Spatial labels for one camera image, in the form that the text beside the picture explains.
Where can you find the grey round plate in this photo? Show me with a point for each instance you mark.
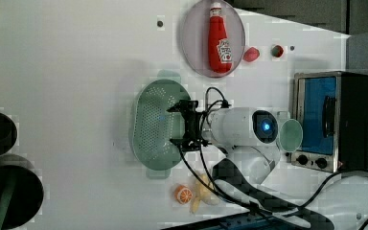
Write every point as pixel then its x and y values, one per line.
pixel 194 36

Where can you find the red plush ketchup bottle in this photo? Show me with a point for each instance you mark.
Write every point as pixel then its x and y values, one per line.
pixel 219 49

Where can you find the silver toaster oven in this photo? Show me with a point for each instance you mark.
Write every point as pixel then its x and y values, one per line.
pixel 332 108

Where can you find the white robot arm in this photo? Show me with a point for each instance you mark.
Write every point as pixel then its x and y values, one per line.
pixel 247 137

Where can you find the green plastic strainer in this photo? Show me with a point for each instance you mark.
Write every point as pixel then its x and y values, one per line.
pixel 152 127

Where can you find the mint green cup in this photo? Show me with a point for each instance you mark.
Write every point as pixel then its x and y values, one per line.
pixel 290 135

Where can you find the red plush strawberry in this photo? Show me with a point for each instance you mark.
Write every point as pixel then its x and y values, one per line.
pixel 251 54

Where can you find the orange slice toy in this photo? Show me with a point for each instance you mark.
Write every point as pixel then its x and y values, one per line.
pixel 183 194

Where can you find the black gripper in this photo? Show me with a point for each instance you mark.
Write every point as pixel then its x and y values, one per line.
pixel 192 139

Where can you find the black cylinder with green stick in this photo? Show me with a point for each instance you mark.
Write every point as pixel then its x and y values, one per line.
pixel 21 191

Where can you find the yellow banana toy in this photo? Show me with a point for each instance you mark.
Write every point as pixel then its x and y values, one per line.
pixel 203 193

